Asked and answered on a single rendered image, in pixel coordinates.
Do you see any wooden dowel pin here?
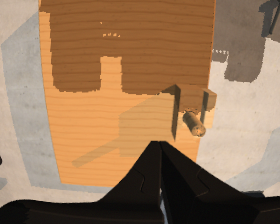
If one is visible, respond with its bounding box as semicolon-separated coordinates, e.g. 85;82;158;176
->
182;111;206;138

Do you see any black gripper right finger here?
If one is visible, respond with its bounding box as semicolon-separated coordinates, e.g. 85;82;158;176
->
159;141;280;224

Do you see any orange wooden board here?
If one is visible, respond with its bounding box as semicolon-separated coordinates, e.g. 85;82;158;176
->
38;0;216;187

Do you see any grey shallow tray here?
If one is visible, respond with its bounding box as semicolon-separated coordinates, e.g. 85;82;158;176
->
160;192;265;224

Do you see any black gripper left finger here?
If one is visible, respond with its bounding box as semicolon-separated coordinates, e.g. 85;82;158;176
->
0;141;165;224

